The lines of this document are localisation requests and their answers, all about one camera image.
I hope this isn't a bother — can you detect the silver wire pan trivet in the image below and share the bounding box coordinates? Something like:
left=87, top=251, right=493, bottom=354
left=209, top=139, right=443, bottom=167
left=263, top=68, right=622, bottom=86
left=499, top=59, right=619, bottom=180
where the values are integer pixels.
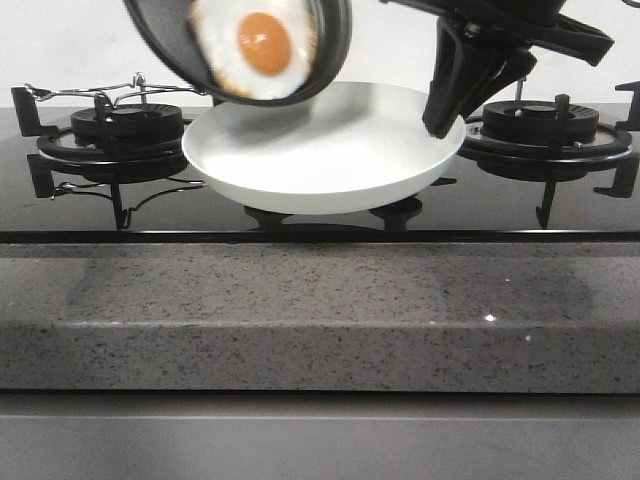
left=23, top=72, right=207, bottom=107

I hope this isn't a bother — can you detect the black glass gas cooktop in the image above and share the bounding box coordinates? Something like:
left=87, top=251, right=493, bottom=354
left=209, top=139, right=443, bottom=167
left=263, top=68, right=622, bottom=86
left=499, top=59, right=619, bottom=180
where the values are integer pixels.
left=1, top=108, right=639, bottom=243

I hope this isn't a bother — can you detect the black frying pan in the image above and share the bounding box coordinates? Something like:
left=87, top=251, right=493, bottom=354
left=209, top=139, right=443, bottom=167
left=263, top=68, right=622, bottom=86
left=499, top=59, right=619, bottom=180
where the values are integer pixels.
left=124, top=0, right=352, bottom=107

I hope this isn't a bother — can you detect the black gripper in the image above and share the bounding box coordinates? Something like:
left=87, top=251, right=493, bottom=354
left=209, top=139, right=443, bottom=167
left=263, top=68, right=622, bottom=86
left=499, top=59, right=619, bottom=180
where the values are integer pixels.
left=401, top=1, right=614, bottom=138

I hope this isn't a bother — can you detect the black pan support grate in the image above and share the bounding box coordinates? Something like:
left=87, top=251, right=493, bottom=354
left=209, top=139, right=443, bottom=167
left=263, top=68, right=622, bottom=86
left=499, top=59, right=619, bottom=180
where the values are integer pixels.
left=459, top=79, right=639, bottom=198
left=11, top=86, right=204, bottom=198

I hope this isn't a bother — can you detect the white round plate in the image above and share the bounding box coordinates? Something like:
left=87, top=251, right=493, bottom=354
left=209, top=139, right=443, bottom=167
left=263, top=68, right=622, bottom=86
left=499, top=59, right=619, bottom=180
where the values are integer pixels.
left=182, top=82, right=466, bottom=215

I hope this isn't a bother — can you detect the black left pan support grate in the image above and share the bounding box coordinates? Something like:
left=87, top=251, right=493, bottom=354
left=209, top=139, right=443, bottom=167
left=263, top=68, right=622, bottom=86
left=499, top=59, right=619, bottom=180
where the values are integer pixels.
left=11, top=86, right=204, bottom=198

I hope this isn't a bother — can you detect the black left burner head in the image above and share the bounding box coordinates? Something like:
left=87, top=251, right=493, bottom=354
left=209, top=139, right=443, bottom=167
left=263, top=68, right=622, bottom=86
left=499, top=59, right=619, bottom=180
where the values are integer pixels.
left=70, top=103, right=184, bottom=144

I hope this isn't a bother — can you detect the black right burner head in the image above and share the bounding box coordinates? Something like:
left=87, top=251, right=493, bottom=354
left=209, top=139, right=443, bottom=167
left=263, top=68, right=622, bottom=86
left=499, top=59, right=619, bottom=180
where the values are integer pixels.
left=480, top=100, right=599, bottom=146

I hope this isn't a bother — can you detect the black right pan support grate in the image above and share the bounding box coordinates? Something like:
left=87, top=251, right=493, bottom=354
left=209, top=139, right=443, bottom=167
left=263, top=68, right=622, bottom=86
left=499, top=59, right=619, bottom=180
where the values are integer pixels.
left=459, top=79, right=639, bottom=198

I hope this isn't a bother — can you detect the fried egg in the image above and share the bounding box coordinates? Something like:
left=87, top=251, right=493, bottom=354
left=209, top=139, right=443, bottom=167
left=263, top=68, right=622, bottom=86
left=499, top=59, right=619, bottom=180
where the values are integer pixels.
left=189, top=1, right=318, bottom=100

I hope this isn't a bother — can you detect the black burner head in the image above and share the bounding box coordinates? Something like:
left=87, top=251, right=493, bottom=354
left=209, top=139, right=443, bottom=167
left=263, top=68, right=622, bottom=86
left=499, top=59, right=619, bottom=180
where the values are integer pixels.
left=70, top=103, right=184, bottom=144
left=480, top=100, right=599, bottom=146

